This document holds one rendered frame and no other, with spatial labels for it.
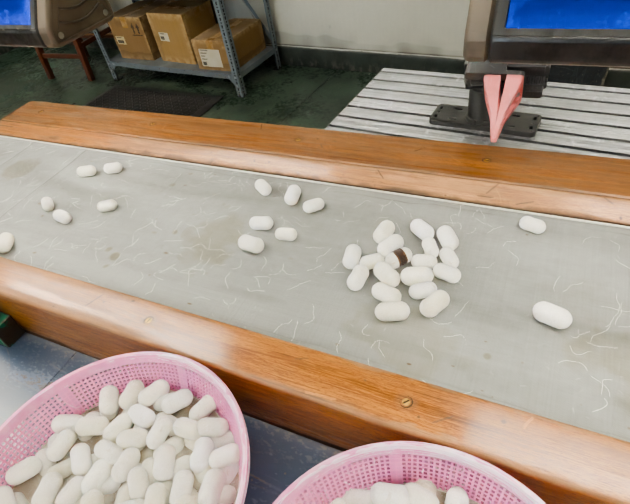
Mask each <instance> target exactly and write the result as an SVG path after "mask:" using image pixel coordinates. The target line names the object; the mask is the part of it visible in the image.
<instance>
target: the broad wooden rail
mask: <svg viewBox="0 0 630 504"><path fill-rule="evenodd" d="M0 136H7V137H14V138H21V139H28V140H35V141H42V142H49V143H55V144H62V145H69V146H76V147H83V148H90V149H97V150H104V151H111V152H118V153H125V154H132V155H139V156H145V157H152V158H159V159H166V160H173V161H180V162H187V163H194V164H201V165H208V166H215V167H222V168H228V169H235V170H242V171H249V172H256V173H263V174H270V175H277V176H284V177H291V178H298V179H305V180H312V181H318V182H325V183H332V184H339V185H346V186H353V187H360V188H367V189H374V190H381V191H388V192H395V193H401V194H408V195H415V196H422V197H429V198H436V199H443V200H450V201H457V202H464V203H471V204H478V205H485V206H491V207H498V208H505V209H512V210H519V211H526V212H533V213H540V214H547V215H554V216H561V217H568V218H575V219H581V220H588V221H595V222H602V223H609V224H616V225H623V226H630V159H622V158H612V157H601V156H591V155H581V154H571V153H560V152H550V151H540V150H530V149H519V148H509V147H499V146H488V145H478V144H468V143H458V142H447V141H437V140H427V139H417V138H406V137H396V136H386V135H372V134H365V133H355V132H345V131H335V130H325V129H314V128H304V127H294V126H284V125H273V124H263V123H253V122H243V121H233V120H222V119H212V118H202V117H192V116H181V115H171V114H161V113H151V112H141V111H130V110H120V109H110V108H100V107H90V106H79V105H69V104H59V103H49V102H39V101H30V102H28V103H26V104H25V105H23V106H22V107H20V108H18V109H17V110H15V111H13V112H12V113H10V114H8V115H7V116H5V117H3V118H2V119H0Z"/></svg>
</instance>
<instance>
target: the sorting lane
mask: <svg viewBox="0 0 630 504"><path fill-rule="evenodd" d="M114 162H118V163H120V164H121V165H122V171H121V172H119V173H112V174H108V173H106V172H105V171H104V165H105V164H107V163H114ZM87 165H92V166H94V167H95V168H96V173H95V175H93V176H86V177H80V176H79V175H78V174H77V168H78V167H80V166H87ZM258 179H264V180H265V181H266V182H267V183H268V184H269V185H270V186H271V189H272V190H271V193H270V194H269V195H267V196H264V195H262V194H261V193H260V192H259V191H258V190H257V189H256V188H255V182H256V181H257V180H258ZM291 185H297V186H299V187H300V189H301V194H300V197H299V199H298V202H297V203H296V204H295V205H288V204H287V203H286V202H285V199H284V197H285V194H286V192H287V190H288V187H289V186H291ZM43 197H50V198H51V199H52V200H53V203H54V209H53V210H52V211H45V210H44V209H43V208H42V204H41V199H42V198H43ZM315 198H321V199H322V200H323V201H324V207H323V208H322V209H321V210H318V211H315V212H312V213H307V212H305V211H304V210H303V204H304V202H306V201H308V200H311V199H315ZM109 199H113V200H115V201H116V202H117V208H116V209H115V210H111V211H107V212H100V211H99V210H98V209H97V204H98V203H99V202H100V201H104V200H109ZM58 209H60V210H63V211H66V212H68V213H69V214H70V215H71V217H72V219H71V221H70V222H69V223H68V224H63V223H60V222H58V221H56V220H55V219H54V218H53V213H54V211H56V210H58ZM254 216H261V217H262V216H269V217H271V218H272V220H273V226H272V228H271V229H269V230H254V229H252V228H251V227H250V225H249V221H250V219H251V218H252V217H254ZM524 216H530V217H533V218H536V219H539V220H542V221H544V222H545V224H546V230H545V231H544V232H543V233H541V234H535V233H533V232H530V231H527V230H523V229H522V228H521V227H520V225H519V221H520V219H521V218H522V217H524ZM415 219H422V220H423V221H425V222H426V223H428V224H429V225H430V226H431V227H432V228H433V229H434V236H433V239H435V241H436V244H437V247H438V249H439V252H440V250H441V249H442V248H443V247H442V245H441V243H440V242H439V239H438V237H437V230H438V229H439V228H440V227H441V226H443V225H448V226H450V227H451V228H452V229H453V230H454V232H455V234H456V236H457V237H458V240H459V245H458V247H457V248H456V249H455V250H453V251H454V252H455V254H456V255H457V257H458V259H459V265H458V267H457V269H459V271H460V272H461V278H460V280H459V281H458V282H456V283H449V282H447V281H445V280H442V279H439V278H437V277H435V276H434V278H433V280H432V282H433V283H435V284H436V286H437V290H443V291H445V292H447V293H448V295H449V297H450V302H449V304H448V306H447V307H446V308H444V309H443V310H442V311H440V312H439V313H438V314H437V315H436V316H434V317H426V316H424V315H423V314H422V313H421V312H420V303H421V302H422V301H423V300H424V299H425V298H423V299H418V300H416V299H413V298H412V297H411V296H410V295H409V288H410V286H408V285H405V284H404V283H403V282H402V281H401V278H400V282H399V284H398V285H397V286H396V287H394V288H396V289H398V290H399V291H400V293H401V301H402V302H405V303H406V304H407V305H408V306H409V308H410V314H409V316H408V317H407V318H406V319H405V320H403V321H386V322H384V321H381V320H379V319H378V318H377V317H376V315H375V308H376V306H377V305H378V304H380V303H382V301H380V300H378V299H376V298H374V296H373V295H372V287H373V285H374V284H376V283H378V282H381V281H380V280H379V279H378V278H377V277H376V276H375V275H374V271H373V270H374V269H370V270H369V276H368V278H367V279H366V281H365V283H364V285H363V287H362V288H361V289H360V290H358V291H353V290H351V289H350V288H349V287H348V286H347V279H348V277H349V275H350V274H351V273H352V270H353V269H347V268H346V267H345V266H344V265H343V257H344V254H345V250H346V248H347V246H349V245H350V244H356V245H358V246H359V247H360V248H361V257H360V259H361V258H362V257H363V256H367V255H371V254H374V253H378V252H377V247H378V245H379V244H378V243H376V242H375V241H374V239H373V233H374V231H375V230H376V228H377V227H378V226H379V225H380V223H381V222H382V221H385V220H389V221H392V222H393V223H394V225H395V231H394V233H393V234H398V235H400V236H401V237H402V238H403V240H404V245H403V247H406V248H409V249H410V250H411V252H412V257H413V256H414V255H416V254H425V253H424V249H423V247H422V241H423V240H421V239H420V238H419V237H417V236H416V235H415V234H414V233H413V232H412V231H411V229H410V224H411V222H412V221H413V220H415ZM281 227H282V228H293V229H295V230H296V232H297V237H296V239H295V240H293V241H286V240H279V239H277V238H276V236H275V231H276V230H277V229H278V228H281ZM4 232H8V233H11V234H12V235H13V236H14V239H15V240H14V243H13V246H12V248H11V250H10V251H9V252H7V253H0V257H3V258H6V259H10V260H13V261H16V262H20V263H23V264H27V265H30V266H33V267H37V268H40V269H44V270H47V271H50V272H54V273H57V274H61V275H64V276H67V277H71V278H74V279H77V280H81V281H84V282H88V283H91V284H94V285H98V286H101V287H105V288H108V289H111V290H115V291H118V292H122V293H125V294H128V295H132V296H135V297H139V298H142V299H145V300H149V301H152V302H156V303H159V304H162V305H166V306H169V307H173V308H176V309H179V310H183V311H186V312H190V313H193V314H196V315H200V316H203V317H206V318H210V319H213V320H217V321H220V322H223V323H227V324H230V325H234V326H237V327H240V328H244V329H247V330H251V331H254V332H257V333H261V334H264V335H268V336H271V337H274V338H278V339H281V340H285V341H288V342H291V343H295V344H298V345H302V346H305V347H308V348H312V349H315V350H318V351H322V352H325V353H329V354H332V355H335V356H339V357H342V358H346V359H349V360H352V361H356V362H359V363H363V364H366V365H369V366H373V367H376V368H380V369H383V370H386V371H390V372H393V373H397V374H400V375H403V376H407V377H410V378H414V379H417V380H420V381H424V382H427V383H431V384H434V385H437V386H441V387H444V388H447V389H451V390H454V391H458V392H461V393H464V394H468V395H471V396H475V397H478V398H481V399H485V400H488V401H492V402H495V403H498V404H502V405H505V406H509V407H512V408H515V409H519V410H522V411H526V412H529V413H532V414H536V415H539V416H543V417H546V418H549V419H553V420H556V421H560V422H563V423H566V424H570V425H573V426H576V427H580V428H583V429H587V430H590V431H593V432H597V433H600V434H604V435H607V436H610V437H614V438H617V439H621V440H624V441H627V442H630V226H623V225H616V224H609V223H602V222H595V221H588V220H581V219H575V218H568V217H561V216H554V215H547V214H540V213H533V212H526V211H519V210H512V209H505V208H498V207H491V206H485V205H478V204H471V203H464V202H457V201H450V200H443V199H436V198H429V197H422V196H415V195H408V194H401V193H395V192H388V191H381V190H374V189H367V188H360V187H353V186H346V185H339V184H332V183H325V182H318V181H312V180H305V179H298V178H291V177H284V176H277V175H270V174H263V173H256V172H249V171H242V170H235V169H228V168H222V167H215V166H208V165H201V164H194V163H187V162H180V161H173V160H166V159H159V158H152V157H145V156H139V155H132V154H125V153H118V152H111V151H104V150H97V149H90V148H83V147H76V146H69V145H62V144H55V143H49V142H42V141H35V140H28V139H21V138H14V137H7V136H0V234H1V233H4ZM393 234H392V235H393ZM242 235H250V236H253V237H257V238H260V239H262V240H263V242H264V249H263V250H262V251H261V252H260V253H252V252H249V251H245V250H242V249H241V248H240V247H239V246H238V239H239V238H240V237H241V236H242ZM541 301H546V302H549V303H551V304H554V305H556V306H559V307H561V308H564V309H566V310H567V311H569V312H570V314H571V316H572V323H571V325H570V326H569V327H567V328H565V329H557V328H555V327H552V326H550V325H547V324H545V323H543V322H540V321H538V320H537V319H536V318H535V317H534V315H533V312H532V311H533V307H534V305H535V304H536V303H538V302H541Z"/></svg>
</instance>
